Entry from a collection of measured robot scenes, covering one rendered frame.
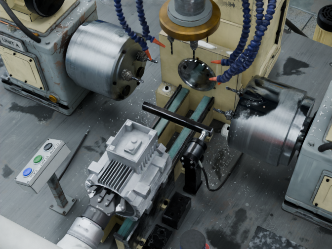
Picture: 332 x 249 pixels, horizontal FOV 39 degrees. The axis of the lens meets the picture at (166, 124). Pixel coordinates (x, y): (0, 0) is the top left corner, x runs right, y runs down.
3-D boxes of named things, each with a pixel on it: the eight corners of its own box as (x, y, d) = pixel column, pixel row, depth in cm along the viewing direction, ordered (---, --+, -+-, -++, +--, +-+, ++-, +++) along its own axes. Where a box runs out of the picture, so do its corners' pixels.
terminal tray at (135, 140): (129, 133, 144) (126, 118, 138) (159, 145, 141) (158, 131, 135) (108, 162, 138) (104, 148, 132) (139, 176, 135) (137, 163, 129)
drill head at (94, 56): (81, 43, 192) (68, -7, 172) (159, 73, 180) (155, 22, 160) (43, 85, 179) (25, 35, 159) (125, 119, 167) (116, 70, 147)
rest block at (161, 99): (163, 99, 187) (162, 78, 178) (179, 105, 185) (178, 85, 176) (156, 109, 184) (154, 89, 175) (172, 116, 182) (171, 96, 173)
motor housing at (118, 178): (123, 155, 158) (115, 120, 142) (173, 177, 152) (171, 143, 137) (90, 203, 147) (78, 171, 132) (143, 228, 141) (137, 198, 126)
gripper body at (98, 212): (102, 226, 125) (119, 196, 129) (75, 212, 128) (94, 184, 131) (107, 234, 131) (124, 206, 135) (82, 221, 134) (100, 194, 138)
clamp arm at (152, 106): (214, 132, 152) (145, 104, 160) (214, 126, 150) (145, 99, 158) (209, 140, 150) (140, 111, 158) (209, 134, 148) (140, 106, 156)
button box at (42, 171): (57, 148, 150) (48, 137, 147) (71, 151, 146) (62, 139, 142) (22, 190, 141) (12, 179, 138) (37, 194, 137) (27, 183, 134)
